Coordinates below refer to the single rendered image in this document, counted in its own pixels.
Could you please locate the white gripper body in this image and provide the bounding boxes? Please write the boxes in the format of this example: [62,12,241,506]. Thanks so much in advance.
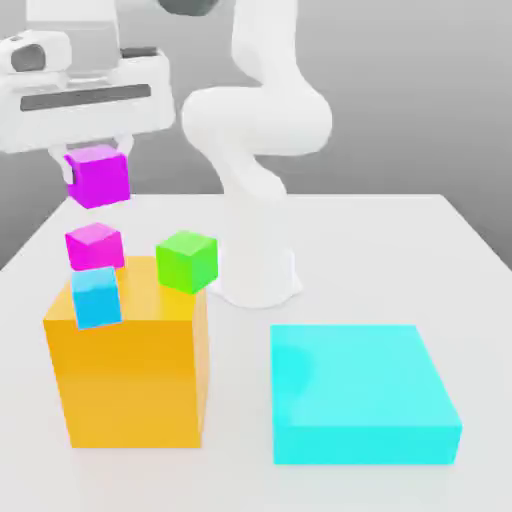
[0,48,176,156]

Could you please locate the small magenta cube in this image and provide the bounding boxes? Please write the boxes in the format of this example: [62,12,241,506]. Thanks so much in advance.
[63,143,132,211]
[64,222,126,272]

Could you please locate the small green cube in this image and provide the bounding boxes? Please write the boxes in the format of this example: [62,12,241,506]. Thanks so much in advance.
[154,230,220,296]

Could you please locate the small blue cube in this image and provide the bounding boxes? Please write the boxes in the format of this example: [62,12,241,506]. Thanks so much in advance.
[70,266,124,331]

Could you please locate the large orange box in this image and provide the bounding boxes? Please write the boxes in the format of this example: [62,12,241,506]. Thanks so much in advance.
[42,255,211,450]

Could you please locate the large cyan box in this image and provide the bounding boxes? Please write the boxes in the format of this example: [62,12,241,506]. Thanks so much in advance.
[269,323,464,467]

